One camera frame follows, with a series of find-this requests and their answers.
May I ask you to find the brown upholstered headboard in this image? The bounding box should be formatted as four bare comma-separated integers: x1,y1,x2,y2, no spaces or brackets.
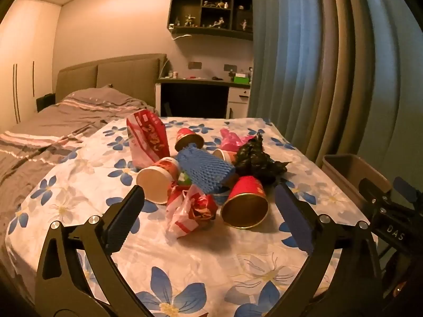
56,53,167,106

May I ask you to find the dark top desk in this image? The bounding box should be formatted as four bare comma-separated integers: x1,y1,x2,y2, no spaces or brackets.
155,77,252,118

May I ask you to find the red paper cup gold interior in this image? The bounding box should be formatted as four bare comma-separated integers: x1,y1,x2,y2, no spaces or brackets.
174,128,204,152
220,176,269,230

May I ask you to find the blue foam net sleeve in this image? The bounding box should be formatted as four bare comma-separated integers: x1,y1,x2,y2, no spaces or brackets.
175,143,236,195

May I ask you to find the red white plastic bag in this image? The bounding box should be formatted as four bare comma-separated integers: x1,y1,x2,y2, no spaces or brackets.
166,185,219,238

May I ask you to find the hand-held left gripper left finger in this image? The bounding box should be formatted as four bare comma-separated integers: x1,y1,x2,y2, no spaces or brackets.
35,185,146,317

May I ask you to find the pink plastic bag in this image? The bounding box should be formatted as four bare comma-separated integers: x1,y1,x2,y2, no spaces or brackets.
220,128,256,152

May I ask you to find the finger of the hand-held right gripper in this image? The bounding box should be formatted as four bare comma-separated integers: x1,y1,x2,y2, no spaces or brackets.
393,176,421,206
358,178,392,203

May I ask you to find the orange paper cup white interior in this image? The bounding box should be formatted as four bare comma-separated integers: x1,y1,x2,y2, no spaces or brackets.
136,157,182,204

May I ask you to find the dark wall shelf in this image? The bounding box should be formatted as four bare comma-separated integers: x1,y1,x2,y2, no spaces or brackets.
168,0,254,42

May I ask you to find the group of small figurines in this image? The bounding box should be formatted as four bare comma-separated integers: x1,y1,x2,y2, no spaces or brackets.
168,0,252,30

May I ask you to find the black plastic bag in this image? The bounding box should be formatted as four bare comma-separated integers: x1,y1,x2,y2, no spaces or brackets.
234,133,291,185

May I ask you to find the grey trash bin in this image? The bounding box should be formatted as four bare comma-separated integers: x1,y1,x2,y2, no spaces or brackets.
322,154,394,205

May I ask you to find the white wardrobe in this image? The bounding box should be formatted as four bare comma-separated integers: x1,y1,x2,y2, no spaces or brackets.
0,7,62,133

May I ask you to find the white drawer cabinet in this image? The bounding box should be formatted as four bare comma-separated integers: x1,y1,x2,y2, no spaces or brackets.
226,87,251,118

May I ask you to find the black nightstand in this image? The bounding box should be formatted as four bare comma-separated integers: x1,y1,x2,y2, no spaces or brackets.
37,94,55,113

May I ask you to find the blue grey curtain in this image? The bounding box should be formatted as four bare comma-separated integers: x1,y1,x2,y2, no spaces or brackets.
247,0,423,205

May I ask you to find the bed with grey bedding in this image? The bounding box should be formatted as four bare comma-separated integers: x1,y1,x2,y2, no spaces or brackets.
0,87,156,205

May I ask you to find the red white snack bag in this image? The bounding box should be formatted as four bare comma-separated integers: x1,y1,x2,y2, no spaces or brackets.
126,108,171,168

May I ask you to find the blue floral bed sheet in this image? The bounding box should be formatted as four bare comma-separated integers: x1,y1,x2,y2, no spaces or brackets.
5,116,380,317

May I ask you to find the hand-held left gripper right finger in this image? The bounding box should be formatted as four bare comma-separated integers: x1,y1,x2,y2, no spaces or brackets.
264,183,384,317

